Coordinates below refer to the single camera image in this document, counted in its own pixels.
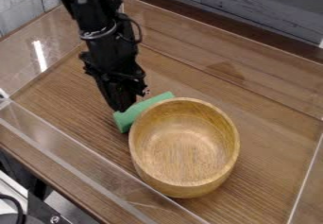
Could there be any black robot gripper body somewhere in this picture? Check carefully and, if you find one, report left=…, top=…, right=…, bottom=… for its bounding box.
left=80, top=23, right=146, bottom=96

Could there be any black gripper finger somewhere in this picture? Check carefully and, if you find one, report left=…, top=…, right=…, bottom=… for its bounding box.
left=97, top=76, right=136, bottom=112

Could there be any black cable near floor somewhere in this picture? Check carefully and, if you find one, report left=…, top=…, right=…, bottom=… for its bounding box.
left=0, top=193, right=26, bottom=224

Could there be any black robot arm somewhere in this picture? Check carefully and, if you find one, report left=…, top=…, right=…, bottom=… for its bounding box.
left=60, top=0, right=146, bottom=112

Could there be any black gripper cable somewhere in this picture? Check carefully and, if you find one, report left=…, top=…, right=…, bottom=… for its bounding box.
left=112, top=12, right=144, bottom=45

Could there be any green foam block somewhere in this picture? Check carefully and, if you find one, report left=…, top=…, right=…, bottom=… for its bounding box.
left=112, top=92, right=173, bottom=133

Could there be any brown wooden bowl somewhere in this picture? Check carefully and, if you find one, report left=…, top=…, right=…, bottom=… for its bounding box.
left=128, top=97, right=241, bottom=198

